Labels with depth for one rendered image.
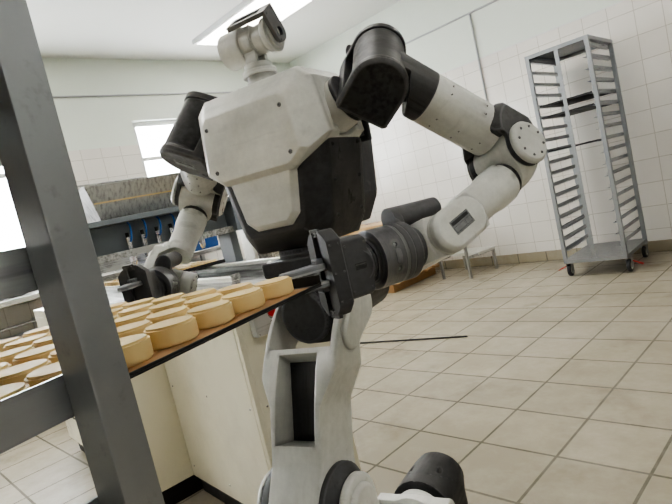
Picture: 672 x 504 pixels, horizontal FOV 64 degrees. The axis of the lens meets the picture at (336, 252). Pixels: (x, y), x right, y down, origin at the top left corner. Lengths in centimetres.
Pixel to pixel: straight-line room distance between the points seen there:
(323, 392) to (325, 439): 8
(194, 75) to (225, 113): 573
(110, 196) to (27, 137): 192
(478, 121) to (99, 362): 74
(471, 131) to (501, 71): 475
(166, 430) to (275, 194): 158
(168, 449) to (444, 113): 183
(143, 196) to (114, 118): 377
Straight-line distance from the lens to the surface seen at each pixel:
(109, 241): 232
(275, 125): 92
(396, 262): 75
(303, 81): 92
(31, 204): 39
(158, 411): 233
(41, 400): 41
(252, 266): 207
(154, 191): 237
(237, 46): 104
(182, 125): 115
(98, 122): 601
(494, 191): 92
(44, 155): 40
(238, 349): 168
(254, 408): 173
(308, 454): 95
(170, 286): 117
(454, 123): 95
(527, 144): 98
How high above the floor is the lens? 105
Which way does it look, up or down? 5 degrees down
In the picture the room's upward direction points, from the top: 13 degrees counter-clockwise
